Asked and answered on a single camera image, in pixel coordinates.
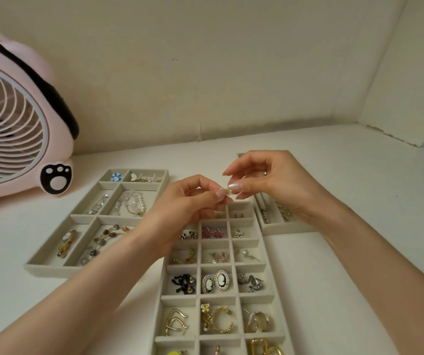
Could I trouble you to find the person's left hand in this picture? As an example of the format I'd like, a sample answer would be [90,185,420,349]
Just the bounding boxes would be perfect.
[134,175,235,260]

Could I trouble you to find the person's right hand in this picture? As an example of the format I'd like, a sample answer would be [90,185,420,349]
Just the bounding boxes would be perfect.
[222,149,340,226]

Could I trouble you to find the small pearl bead necklace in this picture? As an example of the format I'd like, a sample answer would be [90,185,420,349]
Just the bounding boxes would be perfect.
[276,201,294,221]

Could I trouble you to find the silver chain necklace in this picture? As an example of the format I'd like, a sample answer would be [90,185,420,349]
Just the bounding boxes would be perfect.
[258,194,271,224]

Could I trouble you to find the white pearl bead bracelet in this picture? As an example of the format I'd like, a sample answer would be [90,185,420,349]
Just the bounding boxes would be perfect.
[112,191,148,218]

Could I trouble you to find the grey necklace tray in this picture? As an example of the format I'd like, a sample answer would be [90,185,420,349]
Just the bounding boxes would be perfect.
[237,152,318,236]

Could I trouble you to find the black bow earrings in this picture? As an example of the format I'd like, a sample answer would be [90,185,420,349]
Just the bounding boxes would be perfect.
[171,273,197,295]

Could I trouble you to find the brown stone bead bracelet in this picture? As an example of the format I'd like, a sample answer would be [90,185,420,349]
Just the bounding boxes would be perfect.
[78,224,131,267]

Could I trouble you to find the pearl drop earring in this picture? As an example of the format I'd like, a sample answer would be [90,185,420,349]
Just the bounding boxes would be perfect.
[238,248,261,263]

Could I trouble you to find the grey earring grid tray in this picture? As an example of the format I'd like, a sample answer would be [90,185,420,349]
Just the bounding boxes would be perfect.
[152,200,296,355]

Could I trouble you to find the silver snake earring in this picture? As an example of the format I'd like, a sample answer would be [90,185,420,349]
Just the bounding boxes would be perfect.
[237,273,265,294]

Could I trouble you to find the gold heart hoop earring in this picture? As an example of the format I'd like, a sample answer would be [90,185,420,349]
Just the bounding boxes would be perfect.
[165,308,189,337]

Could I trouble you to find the gold round-faced ring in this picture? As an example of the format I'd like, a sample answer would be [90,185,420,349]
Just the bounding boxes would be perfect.
[56,229,78,259]

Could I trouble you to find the gold chunky hoop earring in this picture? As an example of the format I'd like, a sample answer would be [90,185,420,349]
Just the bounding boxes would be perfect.
[210,306,237,334]

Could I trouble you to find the shiny wide hoop earring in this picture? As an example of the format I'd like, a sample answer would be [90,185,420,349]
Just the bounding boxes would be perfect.
[243,308,274,334]

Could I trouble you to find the grey bracelet tray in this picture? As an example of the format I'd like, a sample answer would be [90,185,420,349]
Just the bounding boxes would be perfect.
[24,168,170,280]

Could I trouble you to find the person's right forearm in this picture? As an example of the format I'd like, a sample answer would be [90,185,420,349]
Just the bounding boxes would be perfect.
[309,201,424,355]

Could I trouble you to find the person's left forearm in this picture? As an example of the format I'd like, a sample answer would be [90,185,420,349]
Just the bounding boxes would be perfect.
[0,231,165,355]

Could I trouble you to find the white table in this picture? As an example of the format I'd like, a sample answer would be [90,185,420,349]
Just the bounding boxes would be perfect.
[0,123,424,355]

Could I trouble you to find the pink animal-shaped desk fan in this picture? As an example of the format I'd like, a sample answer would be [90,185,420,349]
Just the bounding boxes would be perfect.
[0,18,80,215]

